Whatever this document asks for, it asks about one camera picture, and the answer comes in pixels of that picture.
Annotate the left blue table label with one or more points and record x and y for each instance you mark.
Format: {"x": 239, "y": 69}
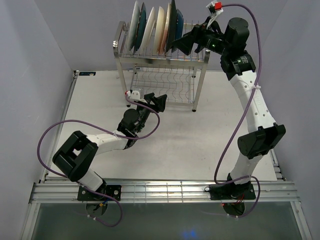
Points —
{"x": 87, "y": 73}

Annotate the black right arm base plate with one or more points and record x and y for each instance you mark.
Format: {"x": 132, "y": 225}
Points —
{"x": 231, "y": 191}

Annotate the stainless steel dish rack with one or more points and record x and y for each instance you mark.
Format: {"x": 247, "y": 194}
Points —
{"x": 179, "y": 76}

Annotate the cream bear plate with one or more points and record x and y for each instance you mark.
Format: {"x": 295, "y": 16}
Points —
{"x": 159, "y": 29}

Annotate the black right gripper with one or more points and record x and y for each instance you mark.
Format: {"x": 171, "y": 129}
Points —
{"x": 185, "y": 44}

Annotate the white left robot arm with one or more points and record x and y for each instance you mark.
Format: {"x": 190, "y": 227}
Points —
{"x": 76, "y": 154}

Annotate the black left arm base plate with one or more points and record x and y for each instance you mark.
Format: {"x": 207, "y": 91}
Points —
{"x": 111, "y": 190}

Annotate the dark teal blossom plate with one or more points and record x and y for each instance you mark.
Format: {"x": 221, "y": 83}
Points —
{"x": 141, "y": 28}

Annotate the square black teal plate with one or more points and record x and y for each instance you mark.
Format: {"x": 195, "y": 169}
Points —
{"x": 172, "y": 26}

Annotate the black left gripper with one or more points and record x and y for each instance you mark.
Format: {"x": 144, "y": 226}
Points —
{"x": 160, "y": 103}

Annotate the red and teal plate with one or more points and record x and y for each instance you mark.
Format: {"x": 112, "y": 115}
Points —
{"x": 133, "y": 26}

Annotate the aluminium front rail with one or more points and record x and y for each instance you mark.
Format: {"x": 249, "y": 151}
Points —
{"x": 143, "y": 192}

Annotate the cream and pink branch plate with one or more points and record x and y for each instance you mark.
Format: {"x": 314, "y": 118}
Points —
{"x": 165, "y": 30}

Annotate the dark blue irregular dish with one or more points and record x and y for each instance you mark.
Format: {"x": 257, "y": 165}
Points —
{"x": 179, "y": 27}

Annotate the white green red rimmed plate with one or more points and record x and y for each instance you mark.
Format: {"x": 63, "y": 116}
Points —
{"x": 148, "y": 30}

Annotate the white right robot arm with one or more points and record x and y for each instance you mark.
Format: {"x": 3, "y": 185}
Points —
{"x": 263, "y": 131}

